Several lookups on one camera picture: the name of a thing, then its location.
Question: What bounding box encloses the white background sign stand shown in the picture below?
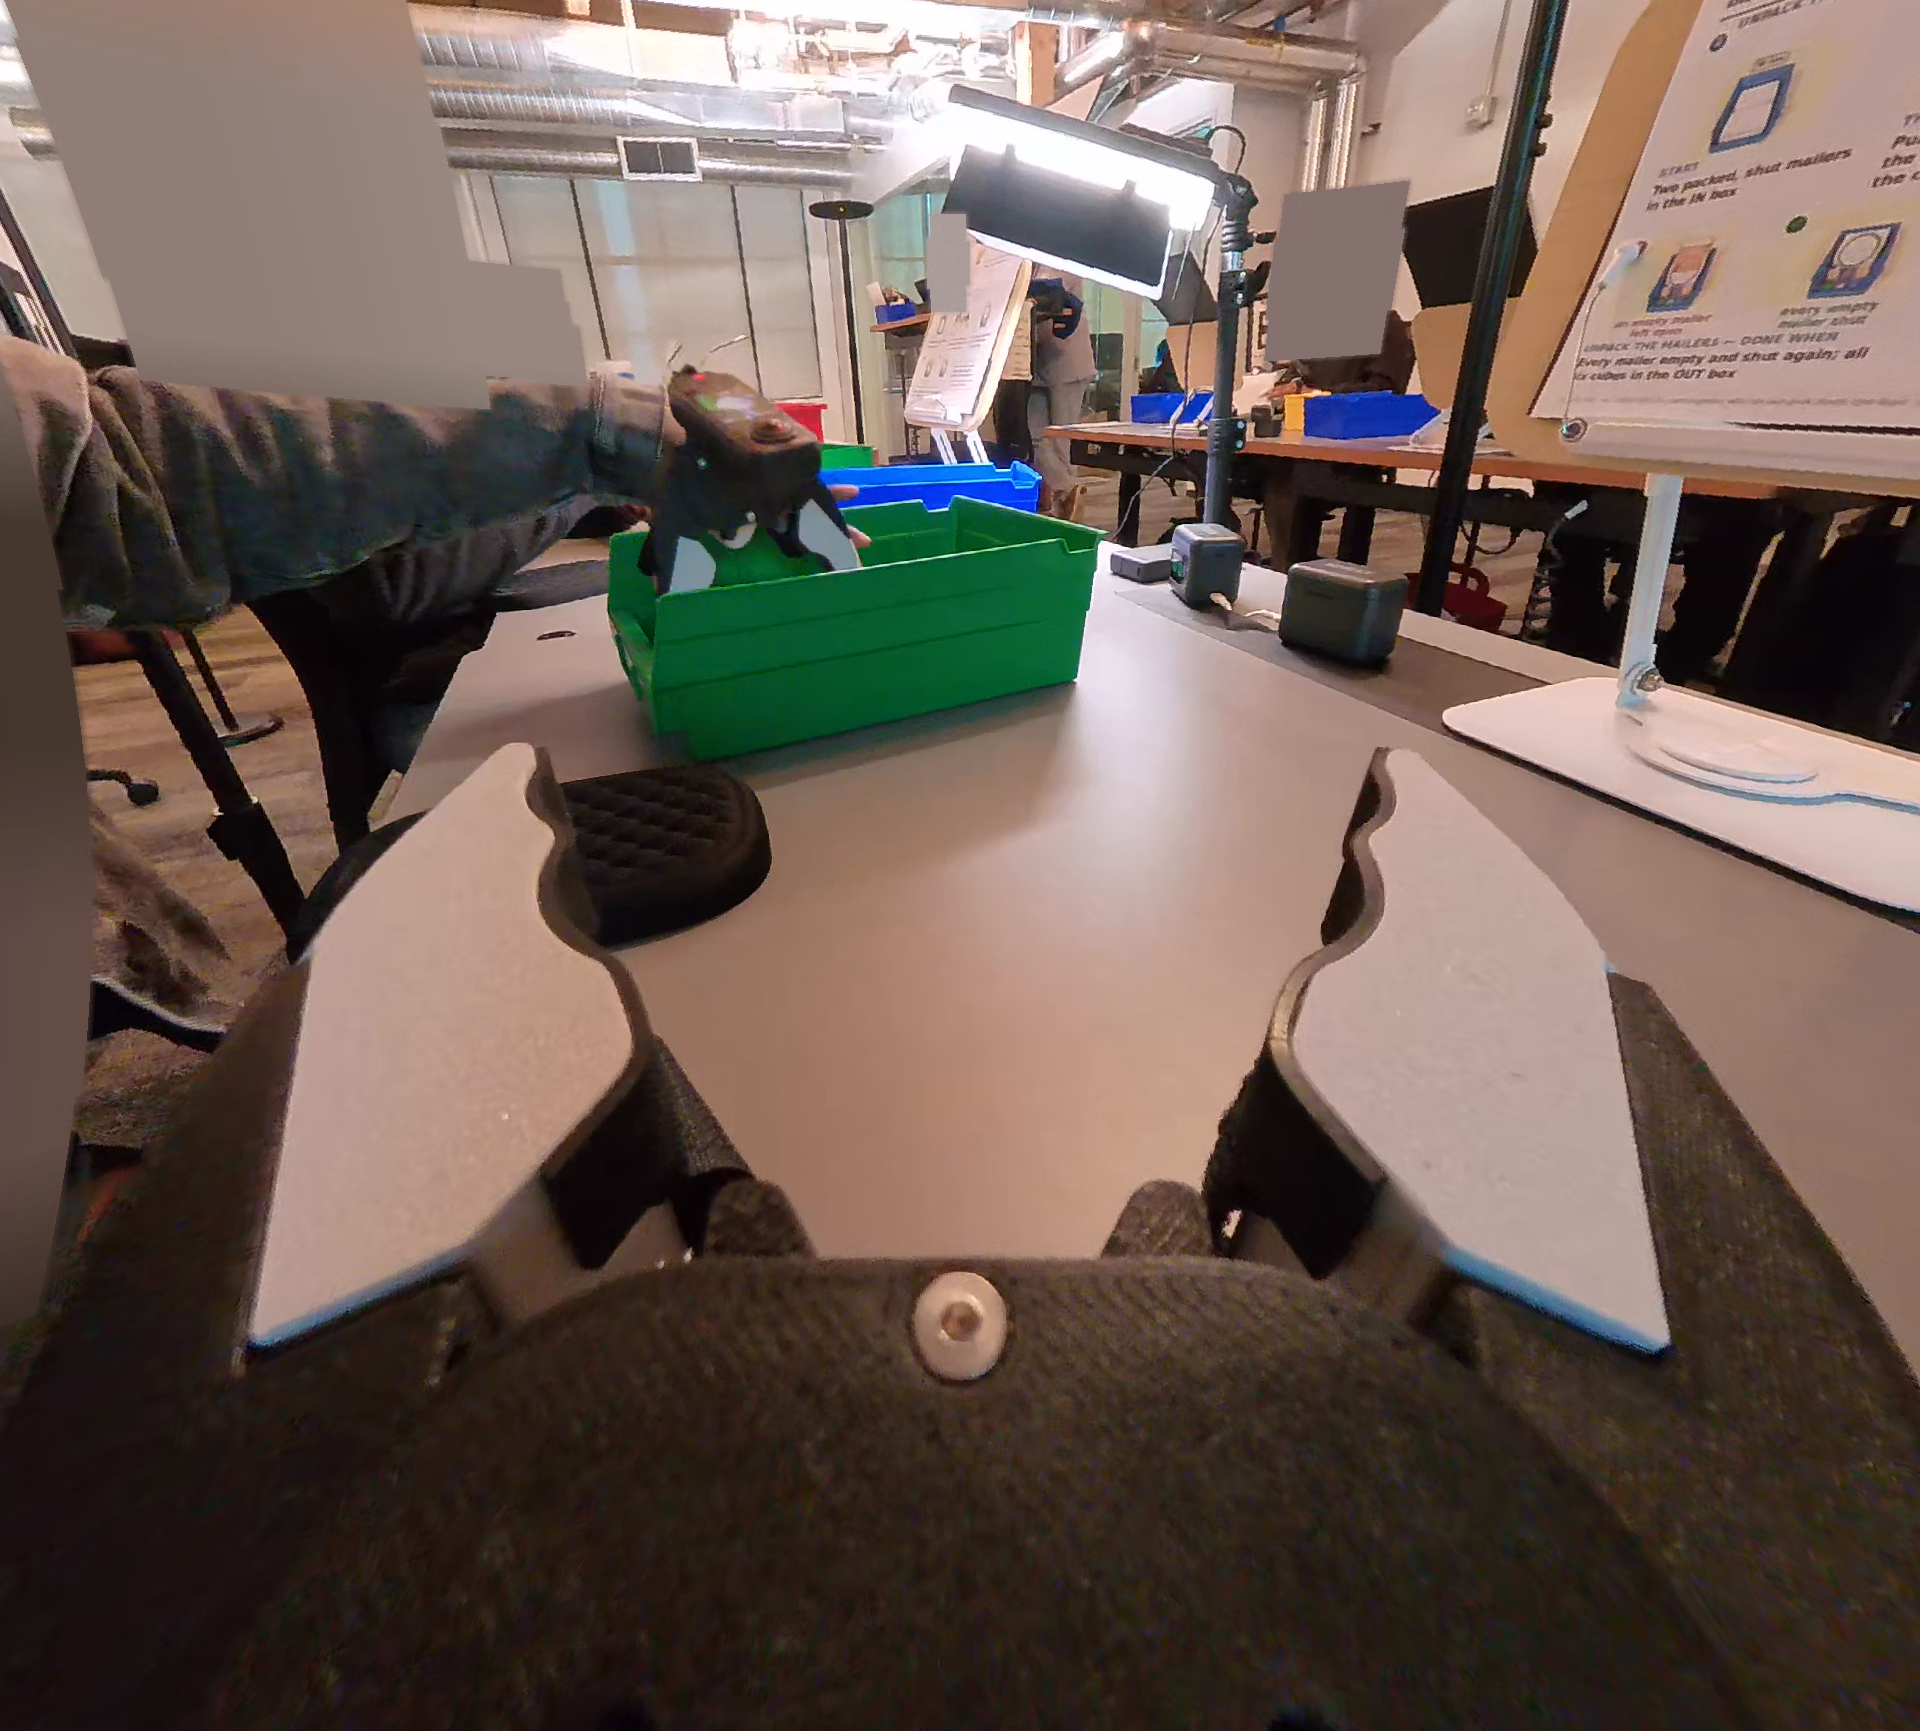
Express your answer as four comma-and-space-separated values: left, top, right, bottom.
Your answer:
899, 246, 1037, 466

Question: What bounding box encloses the black office chair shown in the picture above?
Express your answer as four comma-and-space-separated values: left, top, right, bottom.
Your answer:
90, 561, 601, 923

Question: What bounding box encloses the white stand with instruction sheet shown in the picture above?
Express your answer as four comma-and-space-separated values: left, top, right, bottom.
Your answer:
1530, 0, 1920, 504

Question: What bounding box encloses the black tripod pole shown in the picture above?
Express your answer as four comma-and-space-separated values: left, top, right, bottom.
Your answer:
1415, 0, 1610, 623

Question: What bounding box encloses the person's left forearm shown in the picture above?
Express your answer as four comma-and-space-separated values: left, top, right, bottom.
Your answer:
0, 336, 684, 637

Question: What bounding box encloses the printed instruction sheet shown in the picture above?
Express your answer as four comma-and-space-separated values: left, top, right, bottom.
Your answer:
1543, 0, 1920, 474

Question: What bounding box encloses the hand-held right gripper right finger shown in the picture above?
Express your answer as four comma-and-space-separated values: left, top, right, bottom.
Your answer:
1204, 747, 1673, 1355

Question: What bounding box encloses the blue plastic bin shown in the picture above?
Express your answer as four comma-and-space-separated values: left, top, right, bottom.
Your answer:
815, 460, 1044, 516

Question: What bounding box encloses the dark charger cube with cable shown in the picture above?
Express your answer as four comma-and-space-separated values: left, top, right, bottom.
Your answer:
1166, 522, 1247, 607

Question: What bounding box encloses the dark green charger cube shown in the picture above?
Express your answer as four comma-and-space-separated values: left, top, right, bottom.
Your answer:
1277, 557, 1410, 667

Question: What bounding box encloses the wooden background table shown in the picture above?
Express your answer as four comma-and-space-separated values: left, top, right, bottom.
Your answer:
1041, 416, 1578, 577

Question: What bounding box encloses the black floor lamp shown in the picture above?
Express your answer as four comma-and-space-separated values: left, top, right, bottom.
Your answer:
810, 198, 879, 450

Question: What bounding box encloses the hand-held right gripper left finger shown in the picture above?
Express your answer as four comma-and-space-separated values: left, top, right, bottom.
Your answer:
243, 741, 752, 1349

